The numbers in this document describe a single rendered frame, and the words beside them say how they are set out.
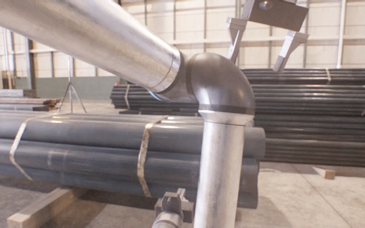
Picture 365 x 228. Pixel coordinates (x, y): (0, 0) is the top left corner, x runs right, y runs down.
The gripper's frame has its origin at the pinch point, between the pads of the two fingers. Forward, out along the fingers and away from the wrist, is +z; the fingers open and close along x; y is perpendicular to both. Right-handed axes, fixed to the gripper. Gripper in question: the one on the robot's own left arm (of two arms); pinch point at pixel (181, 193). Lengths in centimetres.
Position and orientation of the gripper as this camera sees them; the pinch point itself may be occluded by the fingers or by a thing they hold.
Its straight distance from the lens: 81.1
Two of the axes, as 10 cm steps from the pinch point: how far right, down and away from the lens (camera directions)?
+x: 9.8, 0.3, -1.9
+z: 1.9, -1.2, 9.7
